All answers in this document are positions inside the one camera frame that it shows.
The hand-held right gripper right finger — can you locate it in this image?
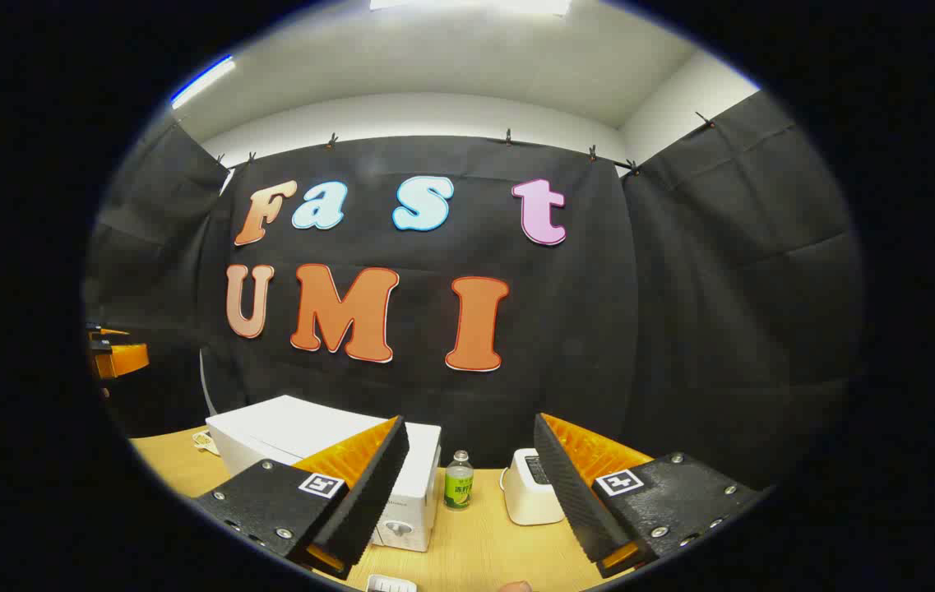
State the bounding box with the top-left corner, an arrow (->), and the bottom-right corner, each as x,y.
533,413 -> 768,579

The ceiling strip light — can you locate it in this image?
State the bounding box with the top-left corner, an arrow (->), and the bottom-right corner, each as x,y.
169,55 -> 236,110

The black backdrop cloth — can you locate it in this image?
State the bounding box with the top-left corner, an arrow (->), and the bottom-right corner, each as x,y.
82,90 -> 867,494

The white toaster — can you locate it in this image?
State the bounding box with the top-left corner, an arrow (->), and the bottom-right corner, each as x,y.
500,448 -> 567,527

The green label drink bottle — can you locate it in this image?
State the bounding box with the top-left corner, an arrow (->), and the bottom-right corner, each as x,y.
443,450 -> 474,511

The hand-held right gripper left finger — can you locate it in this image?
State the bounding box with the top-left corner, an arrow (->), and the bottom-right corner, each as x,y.
192,415 -> 410,580

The ceiling panel light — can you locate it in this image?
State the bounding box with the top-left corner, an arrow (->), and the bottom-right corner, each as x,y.
368,0 -> 573,16

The white microwave oven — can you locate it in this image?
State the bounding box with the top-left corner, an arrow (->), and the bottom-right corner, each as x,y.
206,395 -> 443,553

